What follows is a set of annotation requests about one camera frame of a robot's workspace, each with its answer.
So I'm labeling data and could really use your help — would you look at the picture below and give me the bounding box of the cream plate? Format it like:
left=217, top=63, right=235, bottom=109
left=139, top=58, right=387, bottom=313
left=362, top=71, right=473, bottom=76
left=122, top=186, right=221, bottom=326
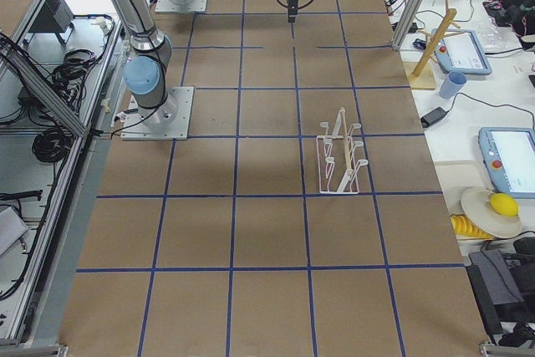
left=461, top=187, right=522, bottom=238

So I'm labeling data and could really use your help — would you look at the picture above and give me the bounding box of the yellow lemon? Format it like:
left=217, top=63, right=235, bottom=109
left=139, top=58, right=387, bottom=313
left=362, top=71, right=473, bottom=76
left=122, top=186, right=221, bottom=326
left=489, top=193, right=519, bottom=217

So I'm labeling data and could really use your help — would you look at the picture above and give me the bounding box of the near teach pendant tablet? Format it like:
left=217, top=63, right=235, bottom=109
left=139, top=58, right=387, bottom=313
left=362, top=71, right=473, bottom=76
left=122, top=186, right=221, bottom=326
left=478, top=127, right=535, bottom=199

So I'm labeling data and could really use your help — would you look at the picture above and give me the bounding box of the far teach pendant tablet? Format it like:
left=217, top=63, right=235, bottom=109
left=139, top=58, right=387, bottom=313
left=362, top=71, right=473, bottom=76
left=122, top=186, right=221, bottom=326
left=434, top=29, right=492, bottom=75

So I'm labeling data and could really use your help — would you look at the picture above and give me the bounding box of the teach pendant tablet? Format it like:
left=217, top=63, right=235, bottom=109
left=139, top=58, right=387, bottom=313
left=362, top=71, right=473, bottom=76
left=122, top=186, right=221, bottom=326
left=434, top=29, right=492, bottom=75
left=478, top=127, right=535, bottom=199

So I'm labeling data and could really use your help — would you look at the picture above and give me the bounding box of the white wire cup rack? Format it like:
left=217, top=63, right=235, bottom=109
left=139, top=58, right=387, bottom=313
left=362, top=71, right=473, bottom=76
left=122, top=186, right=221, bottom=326
left=315, top=107, right=369, bottom=195

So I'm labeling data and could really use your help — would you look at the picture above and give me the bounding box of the blue cup on desk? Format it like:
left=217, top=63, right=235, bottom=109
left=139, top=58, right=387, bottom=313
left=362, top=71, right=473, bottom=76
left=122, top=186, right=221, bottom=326
left=439, top=71, right=467, bottom=99

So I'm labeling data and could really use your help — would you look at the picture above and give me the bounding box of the wooden mug tree stand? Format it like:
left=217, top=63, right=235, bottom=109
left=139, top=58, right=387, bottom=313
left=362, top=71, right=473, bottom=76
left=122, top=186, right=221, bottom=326
left=403, top=0, right=460, bottom=89

